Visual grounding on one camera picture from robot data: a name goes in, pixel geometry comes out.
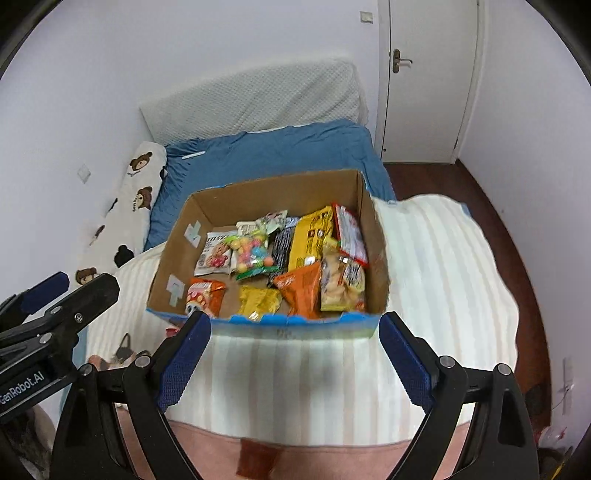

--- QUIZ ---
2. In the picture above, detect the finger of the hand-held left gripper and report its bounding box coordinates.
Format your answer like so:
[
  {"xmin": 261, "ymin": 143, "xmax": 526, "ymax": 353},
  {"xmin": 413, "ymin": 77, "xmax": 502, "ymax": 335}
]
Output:
[
  {"xmin": 0, "ymin": 273, "xmax": 121, "ymax": 366},
  {"xmin": 0, "ymin": 271, "xmax": 71, "ymax": 332}
]

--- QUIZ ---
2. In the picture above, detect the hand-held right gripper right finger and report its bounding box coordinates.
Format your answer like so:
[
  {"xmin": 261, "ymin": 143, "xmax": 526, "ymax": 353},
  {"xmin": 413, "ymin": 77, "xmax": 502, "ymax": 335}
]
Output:
[{"xmin": 379, "ymin": 311, "xmax": 541, "ymax": 480}]

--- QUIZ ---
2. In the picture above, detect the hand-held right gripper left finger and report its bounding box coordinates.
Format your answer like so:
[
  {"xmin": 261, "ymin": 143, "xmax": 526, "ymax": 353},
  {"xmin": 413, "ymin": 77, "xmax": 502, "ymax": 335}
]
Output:
[{"xmin": 53, "ymin": 310, "xmax": 213, "ymax": 480}]

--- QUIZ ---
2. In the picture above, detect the orange mushroom print snack packet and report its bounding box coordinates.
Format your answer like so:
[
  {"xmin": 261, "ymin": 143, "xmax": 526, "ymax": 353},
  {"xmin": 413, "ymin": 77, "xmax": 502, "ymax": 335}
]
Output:
[{"xmin": 185, "ymin": 278, "xmax": 227, "ymax": 318}]

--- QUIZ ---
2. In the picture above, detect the small bright yellow snack packet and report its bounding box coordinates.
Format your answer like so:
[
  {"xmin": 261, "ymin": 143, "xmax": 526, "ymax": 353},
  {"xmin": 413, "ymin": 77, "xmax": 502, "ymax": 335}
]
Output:
[{"xmin": 239, "ymin": 285, "xmax": 283, "ymax": 321}]

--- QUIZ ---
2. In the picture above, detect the pale yellow biscuit packet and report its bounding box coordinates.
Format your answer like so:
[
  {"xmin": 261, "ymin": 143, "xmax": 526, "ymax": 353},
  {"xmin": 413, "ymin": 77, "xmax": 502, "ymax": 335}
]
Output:
[{"xmin": 320, "ymin": 237, "xmax": 367, "ymax": 312}]

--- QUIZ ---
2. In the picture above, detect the white oat cookie packet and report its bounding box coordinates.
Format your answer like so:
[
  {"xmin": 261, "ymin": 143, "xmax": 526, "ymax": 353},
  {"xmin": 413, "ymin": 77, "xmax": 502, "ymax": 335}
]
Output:
[{"xmin": 194, "ymin": 232, "xmax": 232, "ymax": 276}]

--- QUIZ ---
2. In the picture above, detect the colourful candy ball bag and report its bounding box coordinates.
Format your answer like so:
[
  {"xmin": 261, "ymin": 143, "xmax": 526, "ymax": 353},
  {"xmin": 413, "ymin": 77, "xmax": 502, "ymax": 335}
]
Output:
[{"xmin": 229, "ymin": 231, "xmax": 279, "ymax": 281}]

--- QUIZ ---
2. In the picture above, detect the plain orange snack packet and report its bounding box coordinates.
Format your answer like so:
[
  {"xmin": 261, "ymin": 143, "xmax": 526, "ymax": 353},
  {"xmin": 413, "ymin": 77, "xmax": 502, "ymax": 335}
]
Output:
[{"xmin": 272, "ymin": 261, "xmax": 323, "ymax": 319}]

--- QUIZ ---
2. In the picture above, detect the red snack packet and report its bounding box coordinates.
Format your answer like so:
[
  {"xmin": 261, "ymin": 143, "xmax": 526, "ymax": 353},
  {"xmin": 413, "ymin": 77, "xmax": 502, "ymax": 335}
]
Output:
[{"xmin": 332, "ymin": 203, "xmax": 370, "ymax": 267}]

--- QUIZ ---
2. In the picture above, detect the black snack packet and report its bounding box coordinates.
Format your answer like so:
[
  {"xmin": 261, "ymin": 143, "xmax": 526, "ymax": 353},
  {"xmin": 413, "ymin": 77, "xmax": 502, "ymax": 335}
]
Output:
[{"xmin": 268, "ymin": 217, "xmax": 301, "ymax": 278}]

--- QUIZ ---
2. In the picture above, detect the mustard yellow snack packet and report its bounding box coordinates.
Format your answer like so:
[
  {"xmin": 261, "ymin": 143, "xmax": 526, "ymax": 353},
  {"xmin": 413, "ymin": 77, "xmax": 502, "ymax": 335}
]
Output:
[{"xmin": 287, "ymin": 205, "xmax": 334, "ymax": 273}]

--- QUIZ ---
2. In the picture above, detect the small white snack packet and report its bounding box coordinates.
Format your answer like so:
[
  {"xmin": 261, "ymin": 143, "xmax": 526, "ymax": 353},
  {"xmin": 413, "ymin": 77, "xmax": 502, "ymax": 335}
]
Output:
[{"xmin": 236, "ymin": 210, "xmax": 289, "ymax": 237}]

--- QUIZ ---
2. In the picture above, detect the cardboard box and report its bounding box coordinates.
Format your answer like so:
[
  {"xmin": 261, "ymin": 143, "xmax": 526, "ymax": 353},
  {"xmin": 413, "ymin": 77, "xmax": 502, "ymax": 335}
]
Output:
[{"xmin": 146, "ymin": 169, "xmax": 391, "ymax": 341}]

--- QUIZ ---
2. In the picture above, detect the printed cat blanket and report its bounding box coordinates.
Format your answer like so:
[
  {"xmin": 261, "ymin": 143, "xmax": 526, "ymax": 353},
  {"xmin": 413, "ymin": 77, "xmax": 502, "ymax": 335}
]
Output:
[{"xmin": 83, "ymin": 194, "xmax": 522, "ymax": 480}]

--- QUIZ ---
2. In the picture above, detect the white bear print body pillow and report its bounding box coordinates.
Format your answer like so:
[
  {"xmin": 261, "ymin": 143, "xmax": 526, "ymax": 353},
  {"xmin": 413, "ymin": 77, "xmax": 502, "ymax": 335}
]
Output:
[{"xmin": 76, "ymin": 141, "xmax": 168, "ymax": 289}]

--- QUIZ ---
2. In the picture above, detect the blue bed sheet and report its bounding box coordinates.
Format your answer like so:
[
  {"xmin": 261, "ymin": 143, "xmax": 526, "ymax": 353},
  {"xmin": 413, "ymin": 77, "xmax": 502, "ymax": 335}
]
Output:
[{"xmin": 144, "ymin": 119, "xmax": 397, "ymax": 252}]

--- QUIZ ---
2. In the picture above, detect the white door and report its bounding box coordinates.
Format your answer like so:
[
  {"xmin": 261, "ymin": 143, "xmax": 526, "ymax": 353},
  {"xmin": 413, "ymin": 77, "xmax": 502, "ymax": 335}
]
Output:
[{"xmin": 375, "ymin": 0, "xmax": 485, "ymax": 164}]

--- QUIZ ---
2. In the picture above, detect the grey textured pillow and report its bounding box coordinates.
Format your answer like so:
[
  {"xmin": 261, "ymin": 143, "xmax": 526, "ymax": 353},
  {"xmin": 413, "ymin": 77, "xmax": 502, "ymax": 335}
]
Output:
[{"xmin": 140, "ymin": 58, "xmax": 365, "ymax": 145}]

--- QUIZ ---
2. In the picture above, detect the wall outlet with cable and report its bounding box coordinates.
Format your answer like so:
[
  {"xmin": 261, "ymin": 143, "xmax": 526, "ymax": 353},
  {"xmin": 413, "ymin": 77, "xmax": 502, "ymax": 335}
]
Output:
[{"xmin": 560, "ymin": 355, "xmax": 576, "ymax": 398}]

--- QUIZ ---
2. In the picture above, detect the brass door handle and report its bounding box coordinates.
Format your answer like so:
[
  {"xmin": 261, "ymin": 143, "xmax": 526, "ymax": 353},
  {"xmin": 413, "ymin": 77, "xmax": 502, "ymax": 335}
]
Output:
[{"xmin": 392, "ymin": 48, "xmax": 414, "ymax": 75}]

